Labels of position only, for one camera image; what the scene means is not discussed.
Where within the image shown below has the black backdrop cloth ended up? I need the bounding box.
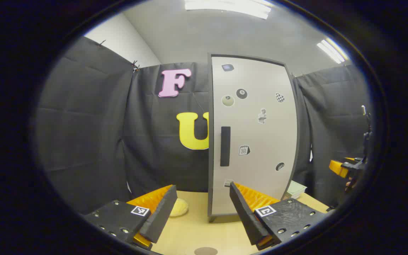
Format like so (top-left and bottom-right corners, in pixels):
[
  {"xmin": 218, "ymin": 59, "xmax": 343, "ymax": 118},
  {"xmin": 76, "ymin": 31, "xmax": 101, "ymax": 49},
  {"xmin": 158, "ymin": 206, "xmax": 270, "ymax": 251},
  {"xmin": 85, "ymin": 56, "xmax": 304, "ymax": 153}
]
[{"xmin": 34, "ymin": 35, "xmax": 373, "ymax": 215}]

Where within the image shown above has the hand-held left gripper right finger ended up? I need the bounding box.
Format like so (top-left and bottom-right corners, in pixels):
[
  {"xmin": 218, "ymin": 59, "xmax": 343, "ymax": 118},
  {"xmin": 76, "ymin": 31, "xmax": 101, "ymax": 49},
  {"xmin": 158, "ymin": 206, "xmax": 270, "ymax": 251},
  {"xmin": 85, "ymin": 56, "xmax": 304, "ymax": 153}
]
[{"xmin": 229, "ymin": 182, "xmax": 327, "ymax": 251}]

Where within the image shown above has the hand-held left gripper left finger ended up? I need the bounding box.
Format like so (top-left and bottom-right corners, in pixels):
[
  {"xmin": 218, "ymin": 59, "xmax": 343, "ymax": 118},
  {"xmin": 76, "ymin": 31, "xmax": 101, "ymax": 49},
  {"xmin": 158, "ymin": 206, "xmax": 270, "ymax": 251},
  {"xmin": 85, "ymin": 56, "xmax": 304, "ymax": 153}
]
[{"xmin": 84, "ymin": 184, "xmax": 178, "ymax": 250}]

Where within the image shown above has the yellow round foam bun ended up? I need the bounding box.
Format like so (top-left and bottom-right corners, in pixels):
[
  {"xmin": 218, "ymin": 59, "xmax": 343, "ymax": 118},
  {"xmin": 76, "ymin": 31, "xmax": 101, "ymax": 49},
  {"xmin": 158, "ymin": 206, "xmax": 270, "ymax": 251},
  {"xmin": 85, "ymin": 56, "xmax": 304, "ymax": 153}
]
[{"xmin": 170, "ymin": 198, "xmax": 189, "ymax": 217}]

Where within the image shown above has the dark grey cabinet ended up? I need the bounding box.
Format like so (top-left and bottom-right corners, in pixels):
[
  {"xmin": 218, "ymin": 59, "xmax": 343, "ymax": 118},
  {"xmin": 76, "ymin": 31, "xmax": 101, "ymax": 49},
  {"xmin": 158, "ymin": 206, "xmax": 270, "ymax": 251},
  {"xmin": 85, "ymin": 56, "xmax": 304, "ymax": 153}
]
[{"xmin": 208, "ymin": 53, "xmax": 301, "ymax": 223}]

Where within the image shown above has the black door handle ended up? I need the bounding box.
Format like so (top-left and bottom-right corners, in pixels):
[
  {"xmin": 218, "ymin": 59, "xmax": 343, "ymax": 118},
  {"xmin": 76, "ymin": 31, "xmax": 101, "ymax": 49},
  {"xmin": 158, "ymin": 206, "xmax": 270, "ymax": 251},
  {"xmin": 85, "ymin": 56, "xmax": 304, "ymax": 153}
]
[{"xmin": 220, "ymin": 126, "xmax": 231, "ymax": 167}]

